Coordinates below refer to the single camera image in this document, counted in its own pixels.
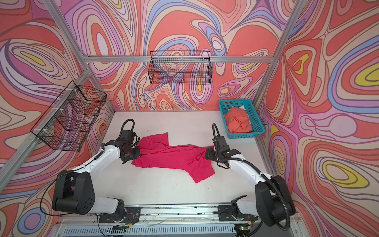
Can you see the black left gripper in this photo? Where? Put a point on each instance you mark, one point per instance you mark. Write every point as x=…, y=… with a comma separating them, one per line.
x=137, y=155

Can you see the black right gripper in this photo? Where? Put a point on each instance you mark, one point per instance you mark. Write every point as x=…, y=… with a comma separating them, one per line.
x=209, y=153

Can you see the magenta t shirt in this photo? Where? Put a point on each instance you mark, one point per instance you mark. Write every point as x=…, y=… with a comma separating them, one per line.
x=157, y=153

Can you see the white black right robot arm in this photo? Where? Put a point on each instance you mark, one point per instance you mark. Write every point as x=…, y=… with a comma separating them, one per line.
x=272, y=203

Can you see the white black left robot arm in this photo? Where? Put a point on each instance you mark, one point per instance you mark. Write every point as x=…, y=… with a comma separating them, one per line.
x=74, y=191

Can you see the coral red t shirt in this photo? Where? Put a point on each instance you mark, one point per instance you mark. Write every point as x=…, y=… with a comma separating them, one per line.
x=237, y=121

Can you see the teal plastic basket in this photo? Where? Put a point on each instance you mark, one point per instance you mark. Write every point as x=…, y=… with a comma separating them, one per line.
x=257, y=126

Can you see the aluminium horizontal back bar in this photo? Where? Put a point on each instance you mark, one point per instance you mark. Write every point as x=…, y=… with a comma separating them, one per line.
x=213, y=59

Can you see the black wire basket left wall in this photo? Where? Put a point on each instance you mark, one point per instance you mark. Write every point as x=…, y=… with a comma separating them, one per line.
x=65, y=125

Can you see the black wire basket wall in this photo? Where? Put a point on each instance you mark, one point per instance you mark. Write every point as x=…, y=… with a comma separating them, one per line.
x=65, y=125
x=179, y=71

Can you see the black wire basket back wall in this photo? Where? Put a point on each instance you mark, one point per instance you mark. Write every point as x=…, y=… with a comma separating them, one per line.
x=179, y=71

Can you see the aluminium left wall bar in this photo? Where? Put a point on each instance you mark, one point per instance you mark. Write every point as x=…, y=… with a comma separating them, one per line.
x=35, y=93

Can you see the aluminium frame corner post left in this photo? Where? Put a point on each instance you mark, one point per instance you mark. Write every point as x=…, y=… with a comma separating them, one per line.
x=59, y=19

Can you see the aluminium frame corner post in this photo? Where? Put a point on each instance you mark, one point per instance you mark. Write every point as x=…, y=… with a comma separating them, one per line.
x=59, y=19
x=289, y=26

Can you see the aluminium frame corner post right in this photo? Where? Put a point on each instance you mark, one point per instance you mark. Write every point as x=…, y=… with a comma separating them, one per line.
x=289, y=26

